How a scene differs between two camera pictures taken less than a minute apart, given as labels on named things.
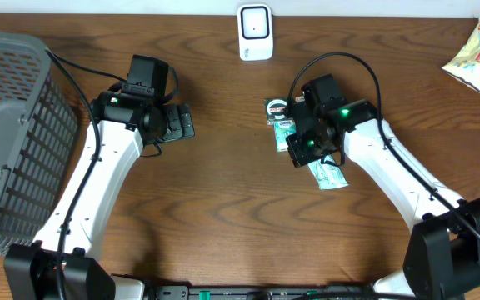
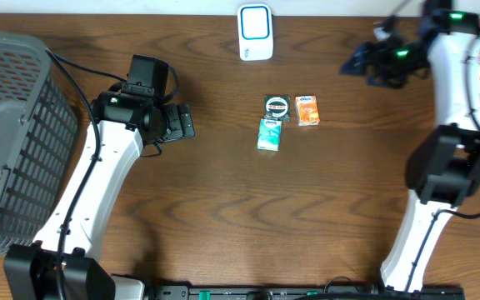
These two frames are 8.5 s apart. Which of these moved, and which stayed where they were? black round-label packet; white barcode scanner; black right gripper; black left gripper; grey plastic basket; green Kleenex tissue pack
Moved: black right gripper; green Kleenex tissue pack
Stayed: black left gripper; black round-label packet; grey plastic basket; white barcode scanner
